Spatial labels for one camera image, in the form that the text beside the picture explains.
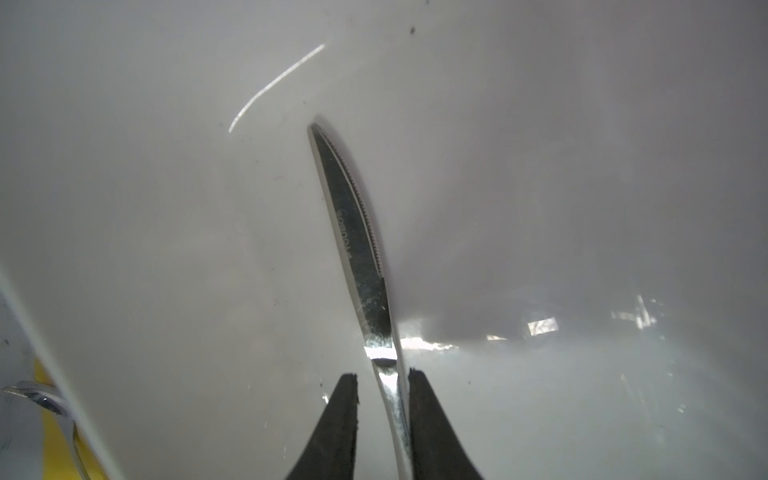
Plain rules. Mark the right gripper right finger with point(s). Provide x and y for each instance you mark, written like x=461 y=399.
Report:
x=436 y=450

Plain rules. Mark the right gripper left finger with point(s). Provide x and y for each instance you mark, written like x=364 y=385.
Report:
x=330 y=452

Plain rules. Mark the silver metal knife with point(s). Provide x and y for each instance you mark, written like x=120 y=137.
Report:
x=362 y=266

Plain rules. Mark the white rectangular plastic tray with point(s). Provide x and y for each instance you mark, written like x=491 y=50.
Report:
x=569 y=199

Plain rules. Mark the silver metal fork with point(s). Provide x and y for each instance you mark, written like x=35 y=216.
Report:
x=50 y=398

